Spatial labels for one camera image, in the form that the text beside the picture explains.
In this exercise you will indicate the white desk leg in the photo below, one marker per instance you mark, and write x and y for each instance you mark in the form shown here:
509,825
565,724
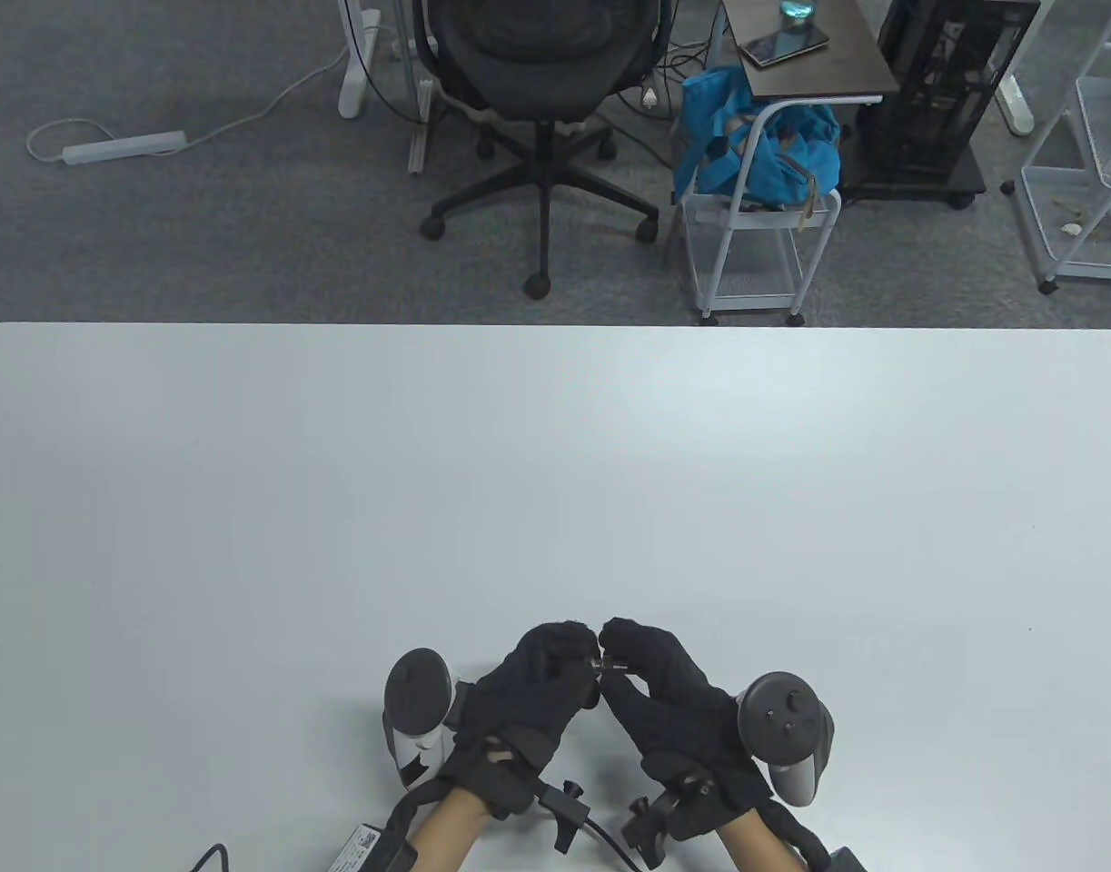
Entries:
1018,109
419,136
353,91

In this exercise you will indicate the person's right forearm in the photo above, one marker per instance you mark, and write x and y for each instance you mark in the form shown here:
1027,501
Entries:
755,845

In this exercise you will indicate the black mesh office chair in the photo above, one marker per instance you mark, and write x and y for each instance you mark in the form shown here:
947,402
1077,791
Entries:
541,54

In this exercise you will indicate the person's right hand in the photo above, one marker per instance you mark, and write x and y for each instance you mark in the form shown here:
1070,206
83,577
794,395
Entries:
682,718

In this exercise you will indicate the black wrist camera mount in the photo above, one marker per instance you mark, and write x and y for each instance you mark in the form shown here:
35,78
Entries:
569,817
650,831

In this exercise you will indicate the blue translucent water bottle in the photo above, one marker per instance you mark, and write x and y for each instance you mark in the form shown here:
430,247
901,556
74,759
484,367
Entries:
798,11

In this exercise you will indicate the black forearm pack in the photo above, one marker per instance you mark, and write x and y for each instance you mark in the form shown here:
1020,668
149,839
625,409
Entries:
848,860

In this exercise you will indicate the brown side table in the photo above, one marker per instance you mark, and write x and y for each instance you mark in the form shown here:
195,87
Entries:
846,54

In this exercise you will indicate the grey labelled forearm pack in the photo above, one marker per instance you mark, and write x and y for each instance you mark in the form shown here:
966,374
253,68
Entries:
355,849

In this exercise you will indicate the person's left forearm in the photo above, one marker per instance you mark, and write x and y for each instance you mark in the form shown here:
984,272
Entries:
446,831

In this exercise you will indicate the smartphone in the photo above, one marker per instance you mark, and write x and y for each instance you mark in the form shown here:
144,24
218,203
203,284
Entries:
782,45

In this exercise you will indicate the person's left hand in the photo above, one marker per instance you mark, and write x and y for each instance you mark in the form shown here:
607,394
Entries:
519,708

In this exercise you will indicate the blue fabric bag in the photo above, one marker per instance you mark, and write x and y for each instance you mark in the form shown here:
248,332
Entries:
773,163

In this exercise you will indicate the silver threaded screw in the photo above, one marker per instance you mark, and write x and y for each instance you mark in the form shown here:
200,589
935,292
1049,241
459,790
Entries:
612,668

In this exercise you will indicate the grey and black hand controller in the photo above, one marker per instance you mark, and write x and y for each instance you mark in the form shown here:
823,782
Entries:
417,690
778,722

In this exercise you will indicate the white power adapter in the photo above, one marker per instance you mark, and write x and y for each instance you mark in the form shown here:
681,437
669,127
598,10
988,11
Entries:
655,97

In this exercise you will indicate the white power strip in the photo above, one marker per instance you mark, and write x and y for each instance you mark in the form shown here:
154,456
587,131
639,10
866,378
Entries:
123,147

